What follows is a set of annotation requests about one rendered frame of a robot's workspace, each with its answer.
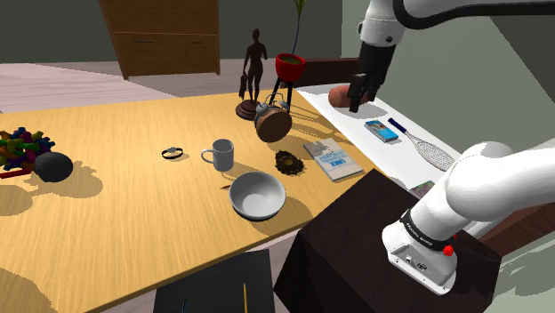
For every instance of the small green patterned book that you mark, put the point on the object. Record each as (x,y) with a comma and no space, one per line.
(423,189)

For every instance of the pale blue-printed book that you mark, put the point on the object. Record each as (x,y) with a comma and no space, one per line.
(334,161)

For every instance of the brown wooden cabinet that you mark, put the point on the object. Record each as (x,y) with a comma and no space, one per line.
(164,39)

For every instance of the dark robot stand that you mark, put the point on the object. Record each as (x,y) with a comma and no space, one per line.
(347,242)

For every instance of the light wooden table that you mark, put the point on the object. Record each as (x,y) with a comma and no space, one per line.
(130,216)

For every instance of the white bowl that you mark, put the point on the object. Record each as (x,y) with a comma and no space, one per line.
(256,197)

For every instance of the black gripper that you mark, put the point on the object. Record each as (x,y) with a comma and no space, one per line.
(374,60)

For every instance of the blue pen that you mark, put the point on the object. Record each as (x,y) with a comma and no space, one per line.
(184,306)

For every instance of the brown round loaf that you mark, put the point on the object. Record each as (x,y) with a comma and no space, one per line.
(338,96)

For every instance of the black ball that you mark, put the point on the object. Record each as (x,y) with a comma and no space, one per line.
(53,167)

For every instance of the red plant pot on stand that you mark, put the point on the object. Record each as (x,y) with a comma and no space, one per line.
(290,67)

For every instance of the white-topped dark wood sideboard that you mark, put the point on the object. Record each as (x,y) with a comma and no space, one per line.
(347,125)

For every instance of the dark brown pine cone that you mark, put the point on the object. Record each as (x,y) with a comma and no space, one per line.
(289,164)

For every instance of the brown twin-bell alarm clock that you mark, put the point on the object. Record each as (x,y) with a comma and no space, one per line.
(273,123)

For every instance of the dark brown human figurine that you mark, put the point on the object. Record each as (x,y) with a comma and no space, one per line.
(255,60)

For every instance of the pile of colourful toy blocks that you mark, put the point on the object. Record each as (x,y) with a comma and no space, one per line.
(19,147)

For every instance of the yellow pencil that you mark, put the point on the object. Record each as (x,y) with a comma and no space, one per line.
(245,299)

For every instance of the small blue box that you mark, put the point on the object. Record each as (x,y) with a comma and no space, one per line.
(381,131)

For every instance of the grey mug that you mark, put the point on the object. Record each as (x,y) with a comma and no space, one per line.
(223,156)

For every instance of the small brown stick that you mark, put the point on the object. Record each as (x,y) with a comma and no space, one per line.
(225,187)

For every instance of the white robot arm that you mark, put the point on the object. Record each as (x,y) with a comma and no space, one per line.
(490,190)

